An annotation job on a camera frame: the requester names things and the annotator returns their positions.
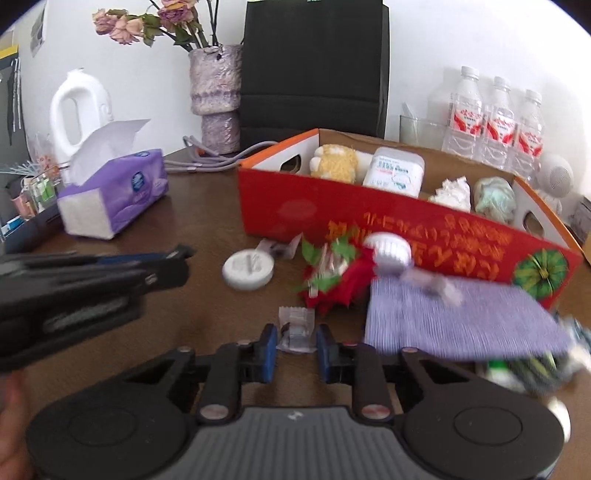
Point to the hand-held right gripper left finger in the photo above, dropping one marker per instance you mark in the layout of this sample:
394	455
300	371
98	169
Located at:
268	357

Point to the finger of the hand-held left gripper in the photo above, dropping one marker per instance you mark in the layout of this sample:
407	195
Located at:
152	278
138	258

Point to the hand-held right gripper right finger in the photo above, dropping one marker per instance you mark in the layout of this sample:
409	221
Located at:
325	357

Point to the clear candy wrapper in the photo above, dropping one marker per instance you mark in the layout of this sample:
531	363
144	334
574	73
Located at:
296	328

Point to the red and green item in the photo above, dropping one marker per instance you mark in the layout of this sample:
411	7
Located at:
341	286

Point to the red cardboard box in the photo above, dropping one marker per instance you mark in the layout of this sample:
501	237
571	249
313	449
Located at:
323	217

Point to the purple knitted cloth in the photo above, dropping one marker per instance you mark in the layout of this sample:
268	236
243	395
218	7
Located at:
461	318

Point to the desk organizer with small items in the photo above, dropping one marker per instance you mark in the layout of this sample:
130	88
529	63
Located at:
27	203

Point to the white wipes container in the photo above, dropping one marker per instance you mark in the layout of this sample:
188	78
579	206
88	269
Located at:
395	173

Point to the clear glass container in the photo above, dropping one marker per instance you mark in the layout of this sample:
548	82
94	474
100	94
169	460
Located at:
418	131

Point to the person's left hand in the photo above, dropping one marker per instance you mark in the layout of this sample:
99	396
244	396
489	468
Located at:
10	424

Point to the purple tissue pack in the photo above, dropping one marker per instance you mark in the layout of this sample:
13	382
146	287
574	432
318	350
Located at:
115	198

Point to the white round lid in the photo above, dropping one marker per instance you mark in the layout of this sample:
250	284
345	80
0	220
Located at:
248	270

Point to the small clear plastic wrapper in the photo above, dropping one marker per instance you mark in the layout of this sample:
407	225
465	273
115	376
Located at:
277	247

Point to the white round brush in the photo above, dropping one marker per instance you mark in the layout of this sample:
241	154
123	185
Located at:
390	251

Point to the white plastic jug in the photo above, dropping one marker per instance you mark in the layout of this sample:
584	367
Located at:
78	115

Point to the purple white textured vase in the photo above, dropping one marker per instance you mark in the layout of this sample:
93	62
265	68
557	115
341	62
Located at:
216	92

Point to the yellow white plush toy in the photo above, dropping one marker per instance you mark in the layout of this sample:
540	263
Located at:
334	161

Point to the crumpled white tissue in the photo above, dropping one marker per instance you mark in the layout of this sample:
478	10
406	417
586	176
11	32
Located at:
450	196

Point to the crumpled pale green cloth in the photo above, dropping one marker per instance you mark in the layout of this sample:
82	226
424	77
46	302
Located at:
496	201

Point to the clear water bottle red label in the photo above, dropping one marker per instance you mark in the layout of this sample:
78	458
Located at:
464	120
498	129
526	143

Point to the white round speaker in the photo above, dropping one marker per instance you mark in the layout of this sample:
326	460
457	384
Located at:
556	180

